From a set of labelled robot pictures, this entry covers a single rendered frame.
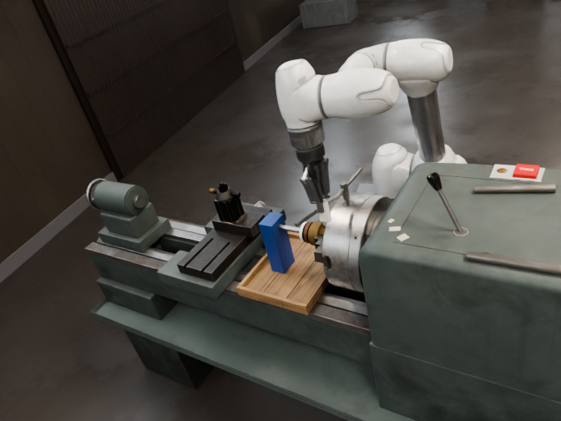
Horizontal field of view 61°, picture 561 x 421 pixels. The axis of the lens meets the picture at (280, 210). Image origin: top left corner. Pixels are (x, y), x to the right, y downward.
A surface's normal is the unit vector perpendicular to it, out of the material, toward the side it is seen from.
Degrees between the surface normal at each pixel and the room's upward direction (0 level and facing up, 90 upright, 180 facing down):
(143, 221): 90
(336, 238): 49
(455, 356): 90
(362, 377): 0
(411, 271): 90
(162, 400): 0
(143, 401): 0
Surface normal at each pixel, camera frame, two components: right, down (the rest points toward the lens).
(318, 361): -0.21, -0.82
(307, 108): -0.35, 0.55
